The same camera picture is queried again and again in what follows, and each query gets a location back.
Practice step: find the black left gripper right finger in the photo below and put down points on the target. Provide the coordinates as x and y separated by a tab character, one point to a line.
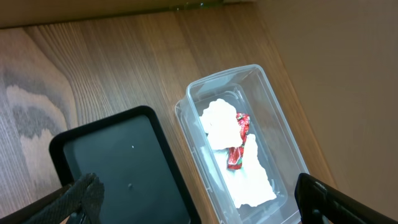
320	203

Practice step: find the clear plastic waste bin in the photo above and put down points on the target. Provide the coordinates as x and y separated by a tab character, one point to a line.
249	91

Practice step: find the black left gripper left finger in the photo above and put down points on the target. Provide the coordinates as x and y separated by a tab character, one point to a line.
79	202

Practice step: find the red candy wrapper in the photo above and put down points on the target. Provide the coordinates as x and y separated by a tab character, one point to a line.
235	154

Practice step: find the white paper napkin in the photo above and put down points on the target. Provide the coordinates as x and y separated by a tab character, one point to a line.
248	185
220	124

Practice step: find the black flat waste tray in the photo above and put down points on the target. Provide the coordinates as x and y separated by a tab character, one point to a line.
130	155

